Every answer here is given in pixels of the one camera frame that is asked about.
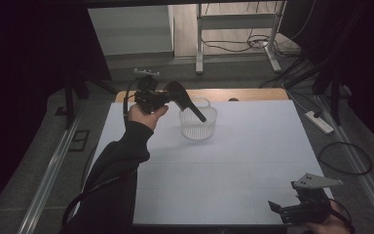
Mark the grey wall panel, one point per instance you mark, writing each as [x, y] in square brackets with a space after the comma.
[130, 29]

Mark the person's left hand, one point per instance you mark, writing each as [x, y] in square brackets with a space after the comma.
[146, 118]

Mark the white power strip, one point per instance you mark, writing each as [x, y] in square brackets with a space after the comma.
[319, 123]

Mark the white plastic basket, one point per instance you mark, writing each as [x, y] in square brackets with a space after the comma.
[196, 128]

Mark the person's right hand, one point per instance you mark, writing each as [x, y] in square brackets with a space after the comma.
[332, 226]

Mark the black metal stand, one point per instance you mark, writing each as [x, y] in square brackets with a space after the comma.
[336, 97]
[69, 104]

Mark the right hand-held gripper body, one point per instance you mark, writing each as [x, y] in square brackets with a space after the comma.
[310, 204]

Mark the black spatula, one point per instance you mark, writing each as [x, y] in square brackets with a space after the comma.
[183, 97]

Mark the white desk frame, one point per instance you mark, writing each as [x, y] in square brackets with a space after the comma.
[237, 22]

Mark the white table cover sheet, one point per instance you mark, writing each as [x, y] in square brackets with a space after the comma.
[224, 169]

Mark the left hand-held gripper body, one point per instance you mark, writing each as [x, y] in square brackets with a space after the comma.
[147, 96]

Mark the aluminium rail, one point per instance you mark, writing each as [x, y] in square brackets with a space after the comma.
[50, 175]
[363, 169]

